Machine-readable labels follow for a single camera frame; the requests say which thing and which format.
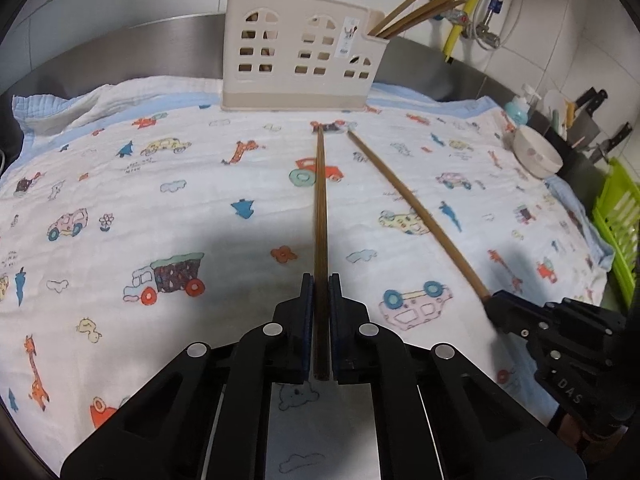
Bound white spatula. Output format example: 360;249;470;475
542;90;566;126

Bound dark utensil pot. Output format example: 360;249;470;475
544;107;601;172

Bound white printed cartoon cloth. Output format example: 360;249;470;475
0;76;615;480

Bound light blue pump bottle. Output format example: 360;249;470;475
504;84;542;127

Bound brown wooden chopstick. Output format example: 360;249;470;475
310;124;332;382
346;131;494;305

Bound beige plastic utensil holder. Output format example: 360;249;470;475
220;0;388;112

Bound person's right hand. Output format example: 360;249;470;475
549;404;591;446

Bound green plastic rack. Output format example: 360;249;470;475
592;157;640;311

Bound white ceramic bowl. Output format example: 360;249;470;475
512;125;564;180

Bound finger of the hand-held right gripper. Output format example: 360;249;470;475
482;290;551;343

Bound metal water valve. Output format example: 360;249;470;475
440;7;503;52

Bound black handled knife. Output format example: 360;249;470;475
589;122;632;164
574;88;609;117

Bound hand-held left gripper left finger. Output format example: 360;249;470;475
60;272;316;480

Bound yellow gas pipe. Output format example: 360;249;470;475
442;0;502;64

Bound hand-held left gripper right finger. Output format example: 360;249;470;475
328;273;587;480

